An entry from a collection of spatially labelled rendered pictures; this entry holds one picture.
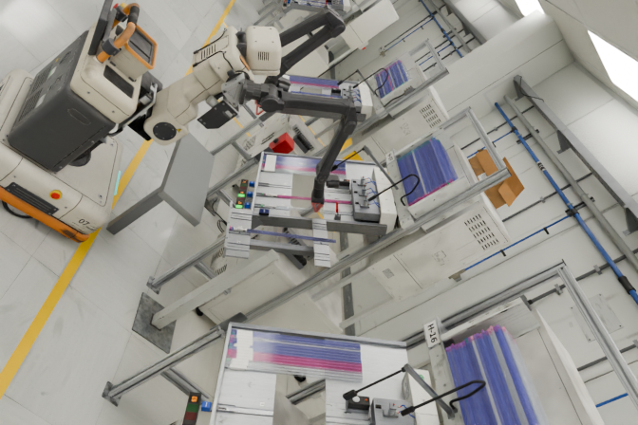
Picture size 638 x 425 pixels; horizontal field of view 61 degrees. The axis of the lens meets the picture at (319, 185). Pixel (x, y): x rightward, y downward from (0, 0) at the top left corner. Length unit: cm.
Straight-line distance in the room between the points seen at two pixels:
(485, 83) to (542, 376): 434
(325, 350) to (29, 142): 147
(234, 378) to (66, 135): 120
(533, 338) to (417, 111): 233
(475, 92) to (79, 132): 449
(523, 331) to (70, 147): 195
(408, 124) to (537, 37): 230
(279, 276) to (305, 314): 32
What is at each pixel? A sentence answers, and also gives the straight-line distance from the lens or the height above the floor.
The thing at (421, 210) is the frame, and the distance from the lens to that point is 279.
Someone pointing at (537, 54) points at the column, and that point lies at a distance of 615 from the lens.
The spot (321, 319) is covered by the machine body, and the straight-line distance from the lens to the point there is 325.
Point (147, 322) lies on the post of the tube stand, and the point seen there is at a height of 1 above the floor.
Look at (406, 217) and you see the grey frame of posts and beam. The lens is 282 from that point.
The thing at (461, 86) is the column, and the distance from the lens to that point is 603.
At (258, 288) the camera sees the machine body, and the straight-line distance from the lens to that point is 311.
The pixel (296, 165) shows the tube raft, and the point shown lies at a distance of 327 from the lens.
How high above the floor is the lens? 193
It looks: 18 degrees down
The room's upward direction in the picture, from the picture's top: 58 degrees clockwise
